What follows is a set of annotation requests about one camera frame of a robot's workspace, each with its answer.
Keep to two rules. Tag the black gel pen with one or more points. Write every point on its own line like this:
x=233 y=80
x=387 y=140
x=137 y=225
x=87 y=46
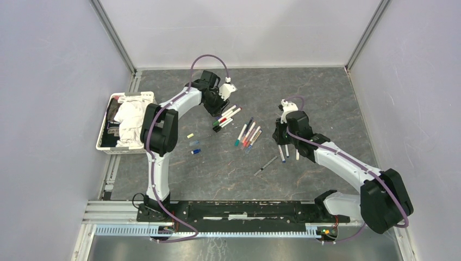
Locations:
x=265 y=165

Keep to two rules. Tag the white plastic basket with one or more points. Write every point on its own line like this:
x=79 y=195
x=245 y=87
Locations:
x=109 y=132

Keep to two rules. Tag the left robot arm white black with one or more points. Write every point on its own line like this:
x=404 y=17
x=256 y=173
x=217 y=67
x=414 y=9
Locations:
x=159 y=131

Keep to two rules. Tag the red cap white marker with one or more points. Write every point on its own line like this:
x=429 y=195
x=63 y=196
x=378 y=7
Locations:
x=225 y=120

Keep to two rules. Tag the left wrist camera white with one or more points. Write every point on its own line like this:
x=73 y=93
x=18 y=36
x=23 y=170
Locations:
x=226 y=89

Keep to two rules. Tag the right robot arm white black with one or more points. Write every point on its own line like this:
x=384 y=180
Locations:
x=383 y=201

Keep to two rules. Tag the white crumpled cloth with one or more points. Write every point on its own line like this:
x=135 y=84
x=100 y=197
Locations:
x=130 y=117

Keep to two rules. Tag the black cap white marker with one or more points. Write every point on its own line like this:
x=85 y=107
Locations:
x=217 y=129

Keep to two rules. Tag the red cap pink marker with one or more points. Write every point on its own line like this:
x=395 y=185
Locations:
x=247 y=135

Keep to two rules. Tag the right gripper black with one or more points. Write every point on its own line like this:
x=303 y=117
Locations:
x=276 y=134

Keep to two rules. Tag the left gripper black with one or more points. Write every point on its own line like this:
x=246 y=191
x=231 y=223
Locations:
x=217 y=111

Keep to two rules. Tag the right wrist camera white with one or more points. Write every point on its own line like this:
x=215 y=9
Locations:
x=287 y=107

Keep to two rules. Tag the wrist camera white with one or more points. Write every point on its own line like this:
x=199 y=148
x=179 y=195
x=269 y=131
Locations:
x=287 y=107
x=226 y=89

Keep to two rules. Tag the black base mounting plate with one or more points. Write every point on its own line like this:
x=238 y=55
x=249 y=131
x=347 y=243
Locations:
x=241 y=216

